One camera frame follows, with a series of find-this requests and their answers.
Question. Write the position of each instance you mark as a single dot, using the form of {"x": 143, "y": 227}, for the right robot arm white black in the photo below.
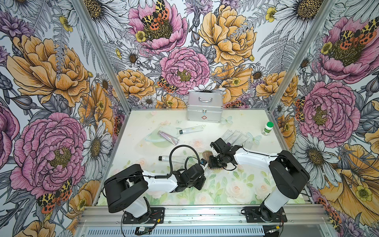
{"x": 289, "y": 175}

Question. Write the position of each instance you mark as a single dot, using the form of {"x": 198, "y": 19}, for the silver aluminium first aid case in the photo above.
{"x": 205, "y": 107}

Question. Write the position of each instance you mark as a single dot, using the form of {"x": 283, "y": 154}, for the white bottle green cap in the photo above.
{"x": 268, "y": 128}

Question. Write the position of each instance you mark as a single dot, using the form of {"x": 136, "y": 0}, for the brown striped towel cloth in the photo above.
{"x": 207, "y": 155}

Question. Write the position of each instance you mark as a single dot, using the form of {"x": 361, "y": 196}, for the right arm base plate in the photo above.
{"x": 261, "y": 214}

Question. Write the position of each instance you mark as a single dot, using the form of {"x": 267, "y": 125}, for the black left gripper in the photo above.
{"x": 201, "y": 180}

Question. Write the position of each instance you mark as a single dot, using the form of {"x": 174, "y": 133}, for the white tube purple cap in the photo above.
{"x": 234, "y": 137}
{"x": 207, "y": 172}

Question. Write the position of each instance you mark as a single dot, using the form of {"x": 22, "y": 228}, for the white tube teal cap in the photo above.
{"x": 194, "y": 129}

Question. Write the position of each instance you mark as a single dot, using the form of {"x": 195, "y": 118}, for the aluminium front rail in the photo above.
{"x": 201, "y": 215}

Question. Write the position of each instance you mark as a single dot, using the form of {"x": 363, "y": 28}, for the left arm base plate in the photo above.
{"x": 155, "y": 215}

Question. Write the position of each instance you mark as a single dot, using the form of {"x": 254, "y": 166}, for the white tube dark blue cap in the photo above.
{"x": 241, "y": 140}

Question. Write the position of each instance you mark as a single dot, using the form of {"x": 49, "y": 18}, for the purple metallic tube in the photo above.
{"x": 173, "y": 140}

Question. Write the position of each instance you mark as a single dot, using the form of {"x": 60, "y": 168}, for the aluminium corner post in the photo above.
{"x": 309, "y": 38}
{"x": 91, "y": 30}

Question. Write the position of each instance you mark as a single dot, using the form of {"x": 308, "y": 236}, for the left aluminium corner post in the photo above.
{"x": 91, "y": 30}

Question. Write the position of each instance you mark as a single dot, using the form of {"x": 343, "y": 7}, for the white tube black cap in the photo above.
{"x": 227, "y": 135}

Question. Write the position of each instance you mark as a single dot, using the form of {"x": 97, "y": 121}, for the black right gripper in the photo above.
{"x": 212, "y": 165}

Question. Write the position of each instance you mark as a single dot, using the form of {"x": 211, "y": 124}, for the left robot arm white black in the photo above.
{"x": 126, "y": 190}

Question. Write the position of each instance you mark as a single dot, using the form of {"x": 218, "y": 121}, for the right aluminium corner post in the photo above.
{"x": 309, "y": 38}

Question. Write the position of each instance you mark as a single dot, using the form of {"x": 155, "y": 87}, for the white slotted cable duct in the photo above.
{"x": 180, "y": 231}

